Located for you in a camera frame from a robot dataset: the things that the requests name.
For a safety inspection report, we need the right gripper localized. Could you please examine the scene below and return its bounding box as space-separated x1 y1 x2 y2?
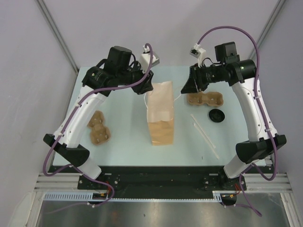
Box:
181 62 225 94

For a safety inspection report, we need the brown paper bag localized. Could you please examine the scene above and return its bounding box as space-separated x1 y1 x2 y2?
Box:
144 81 178 146

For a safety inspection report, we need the pulp cup carrier tray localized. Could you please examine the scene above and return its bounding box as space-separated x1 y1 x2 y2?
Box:
87 111 111 145

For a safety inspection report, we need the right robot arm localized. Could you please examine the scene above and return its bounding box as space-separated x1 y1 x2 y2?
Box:
181 42 286 190

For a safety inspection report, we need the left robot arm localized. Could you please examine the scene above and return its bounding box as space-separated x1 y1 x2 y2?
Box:
44 43 159 189

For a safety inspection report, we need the wrapped straw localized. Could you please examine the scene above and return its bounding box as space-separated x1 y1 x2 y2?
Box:
193 123 220 159
190 114 216 148

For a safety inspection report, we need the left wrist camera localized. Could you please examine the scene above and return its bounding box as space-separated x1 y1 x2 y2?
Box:
139 45 160 72

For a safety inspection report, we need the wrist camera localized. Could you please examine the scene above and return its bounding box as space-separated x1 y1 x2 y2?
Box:
139 45 160 72
190 44 206 67

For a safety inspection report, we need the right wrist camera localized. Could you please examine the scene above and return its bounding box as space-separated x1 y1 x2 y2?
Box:
190 44 206 67

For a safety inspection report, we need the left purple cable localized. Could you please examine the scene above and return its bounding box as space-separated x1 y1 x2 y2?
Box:
42 43 153 209

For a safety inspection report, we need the purple cable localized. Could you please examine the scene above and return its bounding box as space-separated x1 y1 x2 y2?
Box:
196 25 278 217
42 43 153 209

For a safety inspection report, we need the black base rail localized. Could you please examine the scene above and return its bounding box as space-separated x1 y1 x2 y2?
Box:
48 165 276 200

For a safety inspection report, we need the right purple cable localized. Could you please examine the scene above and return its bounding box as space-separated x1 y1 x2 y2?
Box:
196 25 278 217

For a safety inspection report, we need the aluminium frame post left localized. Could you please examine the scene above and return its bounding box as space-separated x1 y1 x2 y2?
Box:
35 0 80 75

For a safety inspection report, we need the aluminium frame post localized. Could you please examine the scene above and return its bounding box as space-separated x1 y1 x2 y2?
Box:
35 0 80 75
257 0 287 49

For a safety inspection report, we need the aluminium frame post right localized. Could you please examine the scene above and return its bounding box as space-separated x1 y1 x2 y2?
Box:
257 0 287 49

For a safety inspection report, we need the white cable duct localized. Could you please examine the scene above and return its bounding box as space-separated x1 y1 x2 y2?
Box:
42 190 224 203

